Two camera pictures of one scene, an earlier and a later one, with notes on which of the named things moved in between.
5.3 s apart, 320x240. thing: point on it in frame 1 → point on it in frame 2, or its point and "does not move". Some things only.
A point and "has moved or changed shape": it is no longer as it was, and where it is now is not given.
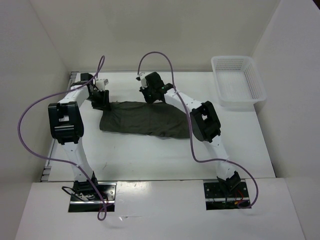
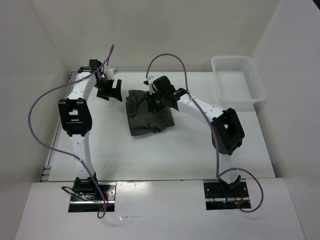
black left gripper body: x=99 y=99 → x=104 y=84
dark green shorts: x=159 y=119 has moved or changed shape
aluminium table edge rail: x=73 y=77 does not move
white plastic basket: x=239 y=82 does not move
